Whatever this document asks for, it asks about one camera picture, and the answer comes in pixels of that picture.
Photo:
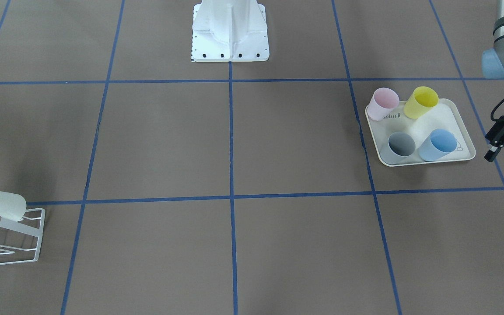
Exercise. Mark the pink plastic cup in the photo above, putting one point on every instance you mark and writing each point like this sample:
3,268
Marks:
383,102

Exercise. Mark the grey plastic cup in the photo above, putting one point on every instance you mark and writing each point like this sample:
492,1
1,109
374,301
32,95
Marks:
397,147

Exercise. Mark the yellow plastic cup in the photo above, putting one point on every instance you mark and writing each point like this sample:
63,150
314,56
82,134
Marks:
422,100

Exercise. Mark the white cartoon tray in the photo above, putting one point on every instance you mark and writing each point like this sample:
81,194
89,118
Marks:
444,116

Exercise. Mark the blue plastic cup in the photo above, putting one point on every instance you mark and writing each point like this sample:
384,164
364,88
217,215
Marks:
438,144

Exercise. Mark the white wire cup rack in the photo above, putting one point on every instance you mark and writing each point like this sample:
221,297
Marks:
21,241

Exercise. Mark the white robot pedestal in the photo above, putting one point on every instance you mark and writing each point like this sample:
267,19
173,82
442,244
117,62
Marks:
229,31

